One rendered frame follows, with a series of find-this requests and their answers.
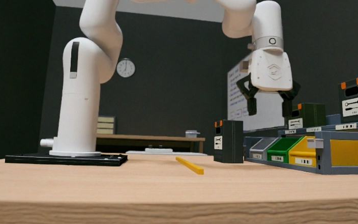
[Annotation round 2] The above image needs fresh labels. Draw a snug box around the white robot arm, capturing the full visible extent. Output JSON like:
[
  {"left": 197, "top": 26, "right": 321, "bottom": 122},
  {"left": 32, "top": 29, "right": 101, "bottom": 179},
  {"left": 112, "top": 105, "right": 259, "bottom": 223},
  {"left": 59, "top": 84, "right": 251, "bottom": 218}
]
[{"left": 40, "top": 0, "right": 284, "bottom": 157}]

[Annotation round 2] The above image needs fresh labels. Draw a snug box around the yellow bar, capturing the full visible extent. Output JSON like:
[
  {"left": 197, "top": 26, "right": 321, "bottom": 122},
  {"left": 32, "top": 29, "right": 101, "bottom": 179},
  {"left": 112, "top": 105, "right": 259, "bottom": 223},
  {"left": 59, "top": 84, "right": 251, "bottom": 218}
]
[{"left": 175, "top": 157, "right": 204, "bottom": 175}]

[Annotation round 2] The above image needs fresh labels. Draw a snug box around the yellow open-front bin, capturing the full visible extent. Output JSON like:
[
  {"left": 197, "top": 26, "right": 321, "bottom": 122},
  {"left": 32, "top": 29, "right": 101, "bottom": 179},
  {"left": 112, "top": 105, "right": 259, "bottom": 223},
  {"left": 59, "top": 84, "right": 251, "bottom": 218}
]
[{"left": 289, "top": 136, "right": 358, "bottom": 167}]

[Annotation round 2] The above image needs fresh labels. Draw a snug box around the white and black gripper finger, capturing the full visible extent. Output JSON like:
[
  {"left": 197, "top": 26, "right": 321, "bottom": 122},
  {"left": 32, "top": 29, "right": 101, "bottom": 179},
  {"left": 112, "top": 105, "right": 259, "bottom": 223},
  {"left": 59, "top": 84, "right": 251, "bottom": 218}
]
[
  {"left": 278, "top": 80, "right": 301, "bottom": 118},
  {"left": 236, "top": 74, "right": 260, "bottom": 116}
]

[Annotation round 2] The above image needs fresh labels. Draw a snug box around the grey open bin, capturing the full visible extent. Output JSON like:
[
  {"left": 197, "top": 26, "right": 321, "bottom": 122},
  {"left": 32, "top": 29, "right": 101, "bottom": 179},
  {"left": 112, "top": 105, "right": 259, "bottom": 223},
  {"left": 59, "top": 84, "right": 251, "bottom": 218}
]
[{"left": 250, "top": 137, "right": 281, "bottom": 160}]

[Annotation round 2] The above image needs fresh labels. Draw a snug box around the green open bin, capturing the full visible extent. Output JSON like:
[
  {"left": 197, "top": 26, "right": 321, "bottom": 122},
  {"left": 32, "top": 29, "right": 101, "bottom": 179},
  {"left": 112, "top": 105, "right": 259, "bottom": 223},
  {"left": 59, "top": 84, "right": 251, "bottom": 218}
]
[{"left": 267, "top": 136, "right": 305, "bottom": 163}]

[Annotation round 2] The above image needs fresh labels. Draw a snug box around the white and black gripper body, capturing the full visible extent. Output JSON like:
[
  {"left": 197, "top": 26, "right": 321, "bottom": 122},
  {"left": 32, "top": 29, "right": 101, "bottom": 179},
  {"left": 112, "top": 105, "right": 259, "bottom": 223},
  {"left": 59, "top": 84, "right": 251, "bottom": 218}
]
[{"left": 248, "top": 47, "right": 293, "bottom": 94}]

